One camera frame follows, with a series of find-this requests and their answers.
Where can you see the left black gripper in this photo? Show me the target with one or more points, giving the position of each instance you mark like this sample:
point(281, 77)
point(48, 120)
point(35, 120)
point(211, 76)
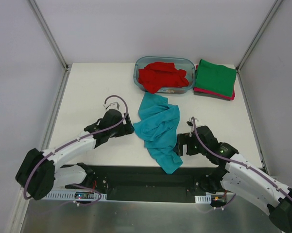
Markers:
point(126, 124)

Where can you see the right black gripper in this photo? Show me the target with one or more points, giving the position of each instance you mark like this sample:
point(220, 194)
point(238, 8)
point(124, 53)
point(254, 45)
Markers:
point(181, 144)

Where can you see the teal t shirt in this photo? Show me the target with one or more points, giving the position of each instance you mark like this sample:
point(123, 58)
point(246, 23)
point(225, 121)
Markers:
point(157, 128)

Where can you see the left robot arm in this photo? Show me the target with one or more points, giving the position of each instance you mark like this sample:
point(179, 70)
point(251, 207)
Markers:
point(41, 171)

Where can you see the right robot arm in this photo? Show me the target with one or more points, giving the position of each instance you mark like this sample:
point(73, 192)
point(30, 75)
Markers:
point(236, 174)

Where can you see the folded pink t shirt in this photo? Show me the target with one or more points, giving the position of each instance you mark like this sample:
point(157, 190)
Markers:
point(213, 93)

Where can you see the clear blue plastic bin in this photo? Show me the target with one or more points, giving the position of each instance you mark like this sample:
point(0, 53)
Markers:
point(180, 63)

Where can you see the red t shirt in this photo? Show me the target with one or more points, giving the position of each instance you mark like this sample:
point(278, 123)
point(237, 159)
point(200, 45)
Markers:
point(157, 75)

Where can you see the folded green t shirt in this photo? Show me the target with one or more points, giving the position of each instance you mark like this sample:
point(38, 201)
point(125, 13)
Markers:
point(216, 77)

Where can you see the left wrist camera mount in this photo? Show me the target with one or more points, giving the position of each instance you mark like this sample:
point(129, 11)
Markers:
point(113, 105)

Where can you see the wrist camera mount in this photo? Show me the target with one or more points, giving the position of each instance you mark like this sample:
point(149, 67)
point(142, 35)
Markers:
point(193, 121)
point(113, 105)

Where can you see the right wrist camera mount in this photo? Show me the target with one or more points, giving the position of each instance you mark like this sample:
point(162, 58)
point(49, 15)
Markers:
point(193, 121)

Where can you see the right white cable duct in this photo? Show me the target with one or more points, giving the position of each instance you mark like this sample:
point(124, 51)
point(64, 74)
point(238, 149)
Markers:
point(206, 199)

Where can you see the white cable duct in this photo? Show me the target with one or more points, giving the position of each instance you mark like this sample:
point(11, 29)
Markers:
point(206, 199)
point(77, 195)

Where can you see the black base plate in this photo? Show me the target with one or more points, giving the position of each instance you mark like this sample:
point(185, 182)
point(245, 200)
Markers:
point(141, 183)

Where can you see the left aluminium table rail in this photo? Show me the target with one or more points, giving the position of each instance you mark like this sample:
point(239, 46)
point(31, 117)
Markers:
point(59, 93)

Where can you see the aluminium table rail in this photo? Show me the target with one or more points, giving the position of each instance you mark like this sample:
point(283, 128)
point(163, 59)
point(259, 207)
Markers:
point(247, 105)
point(59, 93)

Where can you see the right aluminium table rail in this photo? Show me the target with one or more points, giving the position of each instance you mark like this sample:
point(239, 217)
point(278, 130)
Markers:
point(247, 105)

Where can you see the left white cable duct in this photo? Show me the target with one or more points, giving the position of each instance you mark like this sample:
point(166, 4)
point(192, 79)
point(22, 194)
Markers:
point(77, 195)

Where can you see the left aluminium frame post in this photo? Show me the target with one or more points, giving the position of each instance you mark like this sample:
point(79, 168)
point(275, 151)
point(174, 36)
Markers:
point(47, 32)

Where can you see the aluminium frame post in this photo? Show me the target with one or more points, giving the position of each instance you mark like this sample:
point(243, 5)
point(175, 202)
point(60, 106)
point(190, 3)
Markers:
point(261, 30)
point(47, 32)

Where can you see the right aluminium frame post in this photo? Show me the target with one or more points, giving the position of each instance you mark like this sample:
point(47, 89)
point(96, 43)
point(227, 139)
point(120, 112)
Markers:
point(261, 30)

